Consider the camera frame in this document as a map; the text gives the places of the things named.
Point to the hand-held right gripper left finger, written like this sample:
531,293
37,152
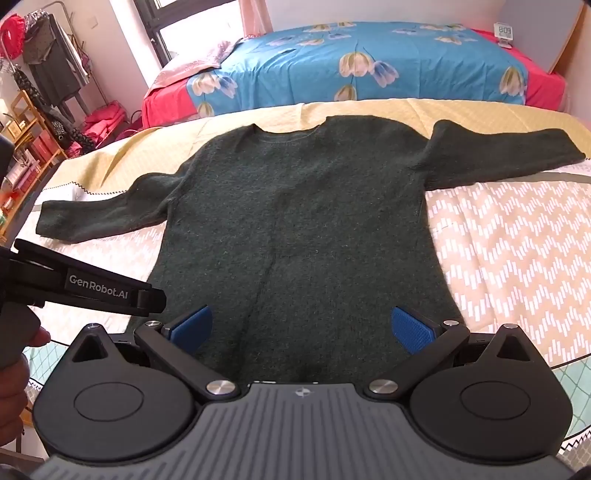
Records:
194,325

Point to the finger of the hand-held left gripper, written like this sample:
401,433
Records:
154,302

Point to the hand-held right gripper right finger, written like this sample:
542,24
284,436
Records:
411,330

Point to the dark green knit sweater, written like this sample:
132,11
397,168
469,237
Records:
300,207

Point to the pile of red clothes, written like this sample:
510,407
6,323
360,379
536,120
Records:
108,122

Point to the metal clothes rack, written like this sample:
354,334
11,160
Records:
74,104

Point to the person's left hand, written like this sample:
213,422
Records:
14,401

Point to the yellow beige patterned bedspread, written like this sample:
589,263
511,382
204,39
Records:
508,230

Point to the wooden shelf unit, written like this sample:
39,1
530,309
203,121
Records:
32,152

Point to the black polka dot garment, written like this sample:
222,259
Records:
60,127

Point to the dark hanging garments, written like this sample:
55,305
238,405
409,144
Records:
53,64

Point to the pink floral pillow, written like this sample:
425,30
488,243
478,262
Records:
194,67

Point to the red hanging garment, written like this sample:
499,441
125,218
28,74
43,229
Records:
11,34

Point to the dark framed window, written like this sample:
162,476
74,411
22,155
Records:
152,23

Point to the blue floral pillow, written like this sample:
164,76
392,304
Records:
295,69

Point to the red bed sheet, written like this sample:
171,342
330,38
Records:
545,87

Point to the pink curtain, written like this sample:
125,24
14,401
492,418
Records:
256,16

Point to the white digital clock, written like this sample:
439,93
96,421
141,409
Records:
503,33

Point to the grey board with wooden edge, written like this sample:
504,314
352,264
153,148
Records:
540,27

